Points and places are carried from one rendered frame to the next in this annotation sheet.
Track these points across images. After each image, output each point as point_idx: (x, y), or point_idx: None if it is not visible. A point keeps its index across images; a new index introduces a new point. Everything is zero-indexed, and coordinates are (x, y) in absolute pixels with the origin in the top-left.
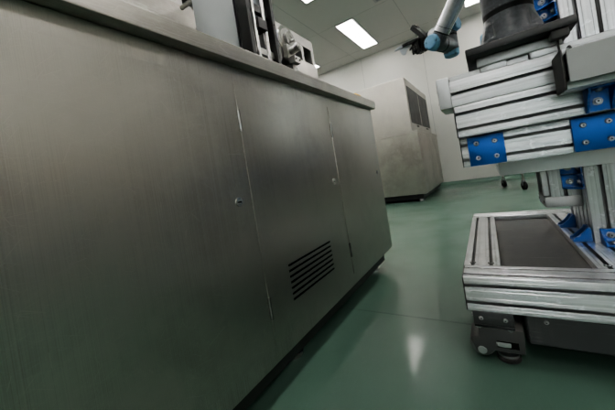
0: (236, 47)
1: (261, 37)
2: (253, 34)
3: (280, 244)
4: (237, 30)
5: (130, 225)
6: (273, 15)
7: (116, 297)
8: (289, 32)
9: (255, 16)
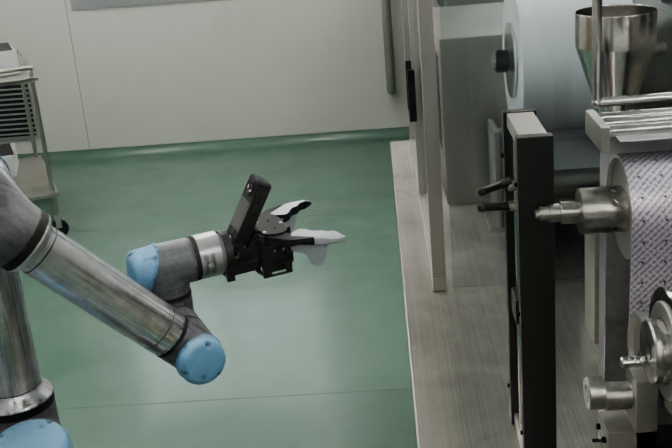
0: (409, 354)
1: (639, 309)
2: (508, 324)
3: None
4: (618, 278)
5: None
6: (519, 289)
7: None
8: (648, 326)
9: (517, 287)
